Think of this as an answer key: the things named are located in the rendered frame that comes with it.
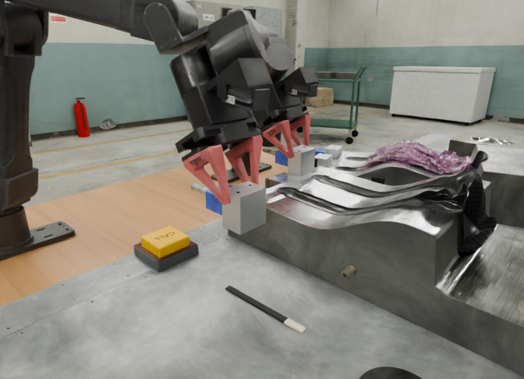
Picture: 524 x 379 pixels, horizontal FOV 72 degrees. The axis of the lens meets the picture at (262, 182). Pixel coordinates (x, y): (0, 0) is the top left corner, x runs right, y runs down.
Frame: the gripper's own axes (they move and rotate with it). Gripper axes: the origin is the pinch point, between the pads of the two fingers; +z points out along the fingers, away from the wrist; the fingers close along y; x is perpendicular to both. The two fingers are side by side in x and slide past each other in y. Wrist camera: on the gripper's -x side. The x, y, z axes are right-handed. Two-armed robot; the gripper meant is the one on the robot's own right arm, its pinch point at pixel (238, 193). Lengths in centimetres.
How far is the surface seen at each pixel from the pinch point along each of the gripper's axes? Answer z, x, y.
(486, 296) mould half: 21.9, -20.7, 12.9
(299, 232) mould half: 9.0, 1.7, 10.2
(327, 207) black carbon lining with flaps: 7.5, 1.7, 19.2
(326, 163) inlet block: 0.2, 17.1, 44.8
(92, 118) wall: -190, 501, 197
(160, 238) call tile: 2.3, 20.1, -3.1
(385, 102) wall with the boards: -83, 321, 755
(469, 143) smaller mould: 10, 0, 96
